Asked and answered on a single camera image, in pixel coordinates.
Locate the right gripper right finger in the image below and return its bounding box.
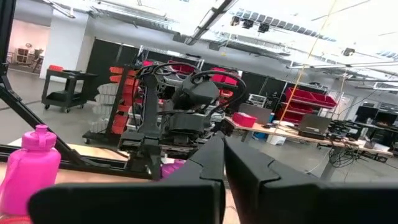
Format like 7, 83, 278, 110
223, 136, 398, 224

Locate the rack with orange bins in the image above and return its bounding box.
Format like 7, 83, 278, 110
81, 64, 142, 146

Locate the long wooden work table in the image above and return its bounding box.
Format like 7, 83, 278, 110
224, 115, 395, 181

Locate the yellow hanging cable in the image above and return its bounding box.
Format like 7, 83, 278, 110
273, 0, 339, 134

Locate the black monitor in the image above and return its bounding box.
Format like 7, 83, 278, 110
374, 110, 398, 127
354, 105, 379, 124

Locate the hot pink water bottle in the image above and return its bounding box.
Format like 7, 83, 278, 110
0, 124, 62, 218

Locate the red box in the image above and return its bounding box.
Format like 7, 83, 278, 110
231, 111, 258, 129

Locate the grey open laptop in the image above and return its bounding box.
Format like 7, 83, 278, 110
297, 113, 333, 140
238, 102, 274, 126

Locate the left gripper camera cable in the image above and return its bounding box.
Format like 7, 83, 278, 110
190, 70, 248, 116

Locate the black utility cart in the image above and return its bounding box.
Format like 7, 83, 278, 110
41, 66, 98, 113

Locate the black aluminium table frame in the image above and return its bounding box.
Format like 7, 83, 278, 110
0, 0, 162, 181

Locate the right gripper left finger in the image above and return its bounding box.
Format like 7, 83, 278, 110
27, 132, 226, 224

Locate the wire shelf with red bins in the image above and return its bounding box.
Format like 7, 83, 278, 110
276, 82, 340, 125
136, 45, 242, 106

